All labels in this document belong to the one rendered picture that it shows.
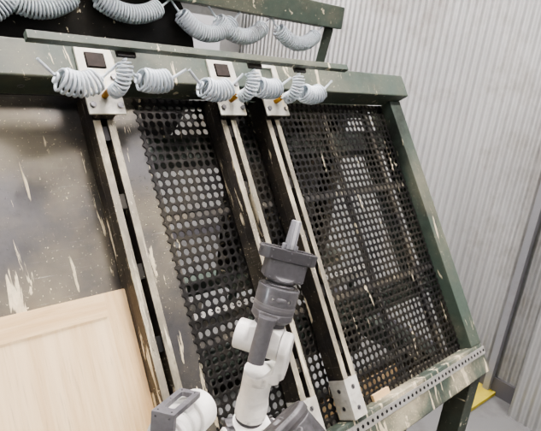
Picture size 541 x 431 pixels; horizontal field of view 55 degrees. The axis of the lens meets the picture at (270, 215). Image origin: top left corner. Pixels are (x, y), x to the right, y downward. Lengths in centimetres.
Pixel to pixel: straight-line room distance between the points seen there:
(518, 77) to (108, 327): 282
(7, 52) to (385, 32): 308
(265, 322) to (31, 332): 54
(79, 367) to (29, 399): 12
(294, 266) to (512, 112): 261
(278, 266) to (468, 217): 270
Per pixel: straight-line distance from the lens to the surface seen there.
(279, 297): 105
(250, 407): 119
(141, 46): 135
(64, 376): 130
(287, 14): 242
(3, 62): 139
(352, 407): 172
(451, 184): 370
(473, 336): 237
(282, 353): 108
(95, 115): 142
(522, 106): 348
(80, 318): 132
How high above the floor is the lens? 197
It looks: 18 degrees down
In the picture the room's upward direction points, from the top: 7 degrees clockwise
